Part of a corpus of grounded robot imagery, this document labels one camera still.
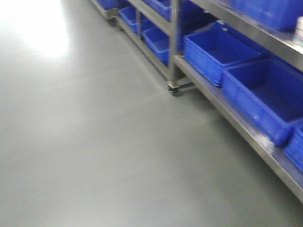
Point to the stainless steel shelf rack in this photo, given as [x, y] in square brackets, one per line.
[178, 18]

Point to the blue bin upper shelf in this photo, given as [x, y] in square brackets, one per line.
[277, 14]

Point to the blue plastic bin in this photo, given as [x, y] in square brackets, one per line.
[159, 43]
[128, 15]
[216, 48]
[269, 94]

